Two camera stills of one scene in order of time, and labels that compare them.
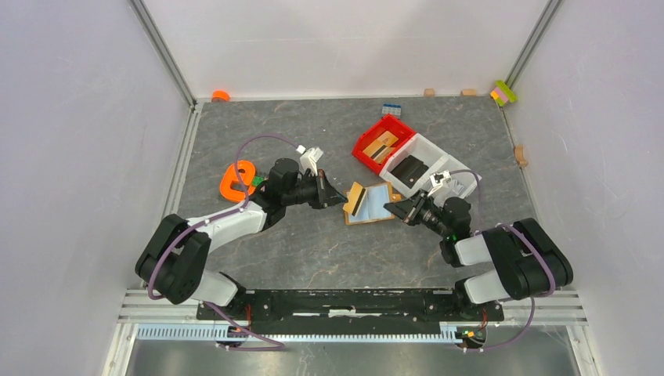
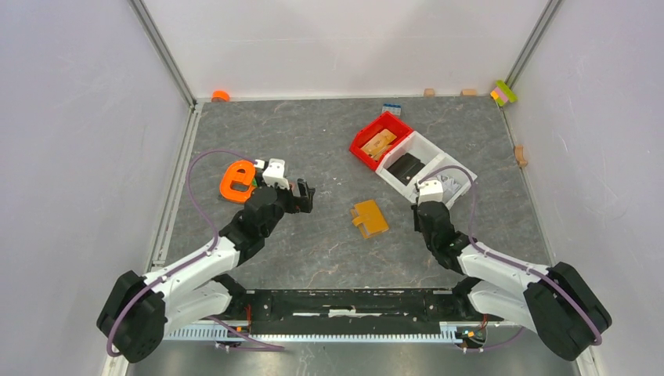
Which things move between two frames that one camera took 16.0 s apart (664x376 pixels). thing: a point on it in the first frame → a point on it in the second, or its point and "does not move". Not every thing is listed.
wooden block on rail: [519, 156] does not move
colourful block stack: [503, 93] does not move
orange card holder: [371, 207] → [369, 218]
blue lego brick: [391, 108] does not move
